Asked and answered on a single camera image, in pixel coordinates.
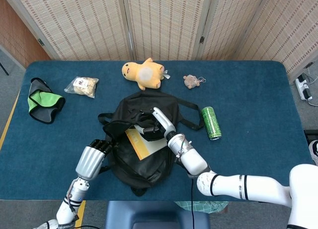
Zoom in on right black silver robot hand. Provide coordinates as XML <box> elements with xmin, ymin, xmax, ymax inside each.
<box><xmin>134</xmin><ymin>107</ymin><xmax>177</xmax><ymax>142</ymax></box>

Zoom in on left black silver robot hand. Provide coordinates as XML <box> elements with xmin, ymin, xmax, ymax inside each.
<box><xmin>75</xmin><ymin>139</ymin><xmax>115</xmax><ymax>181</ymax></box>

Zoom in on yellow white book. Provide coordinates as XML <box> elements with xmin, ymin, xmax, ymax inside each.
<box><xmin>125</xmin><ymin>128</ymin><xmax>169</xmax><ymax>161</ymax></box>

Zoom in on black fabric backpack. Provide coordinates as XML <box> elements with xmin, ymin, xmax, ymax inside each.
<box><xmin>97</xmin><ymin>91</ymin><xmax>206</xmax><ymax>197</ymax></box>

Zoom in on green energy drink can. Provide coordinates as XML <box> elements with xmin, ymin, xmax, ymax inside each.
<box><xmin>200</xmin><ymin>106</ymin><xmax>222</xmax><ymax>141</ymax></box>

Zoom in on yellow plush toy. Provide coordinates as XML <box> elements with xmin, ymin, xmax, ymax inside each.
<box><xmin>121</xmin><ymin>57</ymin><xmax>171</xmax><ymax>90</ymax></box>

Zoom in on clear bag of snacks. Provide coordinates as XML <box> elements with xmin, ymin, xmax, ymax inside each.
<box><xmin>64</xmin><ymin>76</ymin><xmax>99</xmax><ymax>99</ymax></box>

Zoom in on green black cloth pouch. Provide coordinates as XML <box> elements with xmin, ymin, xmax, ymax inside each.
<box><xmin>27</xmin><ymin>77</ymin><xmax>66</xmax><ymax>125</ymax></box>

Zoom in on blue chair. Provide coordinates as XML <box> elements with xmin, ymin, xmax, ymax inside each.
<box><xmin>105</xmin><ymin>201</ymin><xmax>211</xmax><ymax>229</ymax></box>

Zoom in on blue table cloth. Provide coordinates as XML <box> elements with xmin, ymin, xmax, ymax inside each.
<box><xmin>0</xmin><ymin>60</ymin><xmax>315</xmax><ymax>202</ymax></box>

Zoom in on teal grid patterned cloth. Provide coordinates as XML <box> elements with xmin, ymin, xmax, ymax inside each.
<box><xmin>173</xmin><ymin>201</ymin><xmax>229</xmax><ymax>214</ymax></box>

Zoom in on woven folding screen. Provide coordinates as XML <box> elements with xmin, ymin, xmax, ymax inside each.
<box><xmin>0</xmin><ymin>0</ymin><xmax>318</xmax><ymax>75</ymax></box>

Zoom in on white power strip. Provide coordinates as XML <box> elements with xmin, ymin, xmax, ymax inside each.
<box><xmin>295</xmin><ymin>74</ymin><xmax>314</xmax><ymax>101</ymax></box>

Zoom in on black box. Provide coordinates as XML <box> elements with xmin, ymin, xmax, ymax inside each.
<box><xmin>303</xmin><ymin>129</ymin><xmax>318</xmax><ymax>147</ymax></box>

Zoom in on white and black shoe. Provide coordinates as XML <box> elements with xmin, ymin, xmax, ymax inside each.
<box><xmin>309</xmin><ymin>140</ymin><xmax>318</xmax><ymax>165</ymax></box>

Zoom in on small brown plush keychain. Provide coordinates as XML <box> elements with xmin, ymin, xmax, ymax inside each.
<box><xmin>183</xmin><ymin>74</ymin><xmax>207</xmax><ymax>90</ymax></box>

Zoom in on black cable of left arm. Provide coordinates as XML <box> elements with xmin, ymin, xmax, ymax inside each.
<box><xmin>74</xmin><ymin>223</ymin><xmax>101</xmax><ymax>229</ymax></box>

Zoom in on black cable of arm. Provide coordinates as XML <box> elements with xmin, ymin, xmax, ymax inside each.
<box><xmin>74</xmin><ymin>223</ymin><xmax>101</xmax><ymax>229</ymax></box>
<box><xmin>189</xmin><ymin>176</ymin><xmax>196</xmax><ymax>229</ymax></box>

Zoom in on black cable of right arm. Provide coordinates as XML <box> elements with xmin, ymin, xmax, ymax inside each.
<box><xmin>189</xmin><ymin>176</ymin><xmax>196</xmax><ymax>229</ymax></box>

